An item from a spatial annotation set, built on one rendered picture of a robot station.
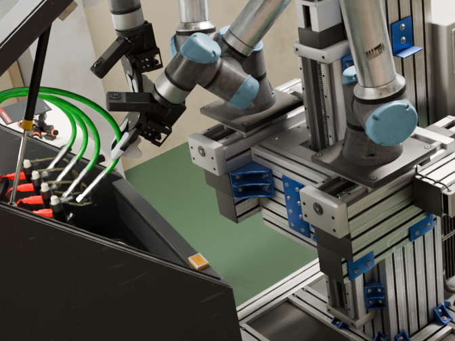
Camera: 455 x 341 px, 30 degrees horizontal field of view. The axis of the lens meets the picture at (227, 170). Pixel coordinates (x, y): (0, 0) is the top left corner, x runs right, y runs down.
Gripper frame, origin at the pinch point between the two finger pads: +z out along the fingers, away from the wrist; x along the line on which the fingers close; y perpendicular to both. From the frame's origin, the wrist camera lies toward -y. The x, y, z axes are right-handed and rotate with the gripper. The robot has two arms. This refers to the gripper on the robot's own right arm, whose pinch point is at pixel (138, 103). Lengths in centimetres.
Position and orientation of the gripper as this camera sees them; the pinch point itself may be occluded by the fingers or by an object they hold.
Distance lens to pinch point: 215.0
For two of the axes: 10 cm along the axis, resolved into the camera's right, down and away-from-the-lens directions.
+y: 8.7, -3.5, 3.4
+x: -4.6, -3.6, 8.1
